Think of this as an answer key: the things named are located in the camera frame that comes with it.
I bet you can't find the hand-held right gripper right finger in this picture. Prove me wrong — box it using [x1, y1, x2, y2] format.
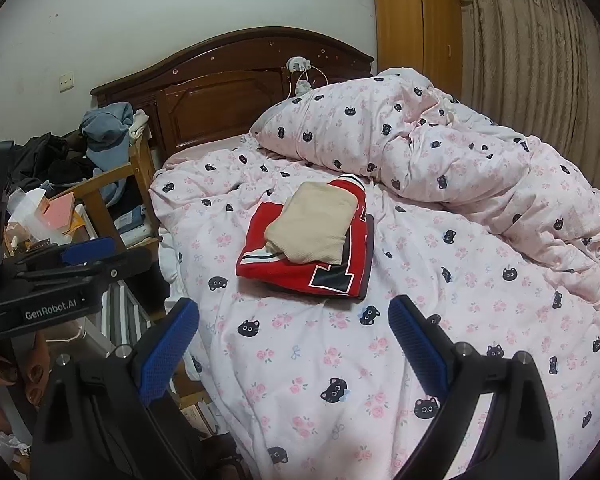
[387, 295, 561, 480]

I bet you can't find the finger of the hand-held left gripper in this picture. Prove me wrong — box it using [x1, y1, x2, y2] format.
[19, 237, 117, 266]
[14, 247, 154, 284]

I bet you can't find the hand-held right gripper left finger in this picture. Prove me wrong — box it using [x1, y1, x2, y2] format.
[30, 297, 201, 480]

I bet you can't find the beige ribbed knit top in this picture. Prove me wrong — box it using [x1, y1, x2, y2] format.
[264, 181, 358, 265]

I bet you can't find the black clothes pile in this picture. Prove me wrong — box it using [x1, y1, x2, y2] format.
[10, 132, 88, 196]

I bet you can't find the person's left hand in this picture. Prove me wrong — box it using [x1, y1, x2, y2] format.
[0, 332, 51, 431]

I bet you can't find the striped grey cloth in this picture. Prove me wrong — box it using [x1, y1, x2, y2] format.
[102, 280, 153, 348]

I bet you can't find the pink box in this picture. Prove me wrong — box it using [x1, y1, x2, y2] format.
[42, 192, 76, 233]

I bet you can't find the white plastic container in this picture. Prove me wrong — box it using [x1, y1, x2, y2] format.
[7, 187, 51, 241]

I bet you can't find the wooden chair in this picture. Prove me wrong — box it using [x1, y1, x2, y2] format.
[72, 127, 163, 251]

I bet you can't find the pink cat-print duvet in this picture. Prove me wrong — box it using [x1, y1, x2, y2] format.
[149, 67, 600, 480]

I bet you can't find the blue grey garment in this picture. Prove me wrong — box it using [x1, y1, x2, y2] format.
[79, 102, 135, 201]

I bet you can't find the pink bed sheet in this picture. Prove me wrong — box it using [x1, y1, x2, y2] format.
[162, 137, 261, 168]

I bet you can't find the red jersey with black number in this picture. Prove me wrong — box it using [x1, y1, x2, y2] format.
[236, 174, 376, 297]

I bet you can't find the white cloth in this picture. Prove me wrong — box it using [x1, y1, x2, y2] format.
[127, 109, 151, 138]

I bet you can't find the dark wooden headboard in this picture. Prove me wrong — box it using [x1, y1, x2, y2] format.
[90, 26, 375, 161]

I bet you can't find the beige patterned curtain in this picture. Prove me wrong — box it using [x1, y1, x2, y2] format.
[420, 0, 600, 201]

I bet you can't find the wooden wardrobe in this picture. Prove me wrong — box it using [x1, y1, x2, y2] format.
[371, 0, 473, 98]

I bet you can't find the white charging cable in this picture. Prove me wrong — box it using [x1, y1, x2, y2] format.
[282, 62, 331, 99]

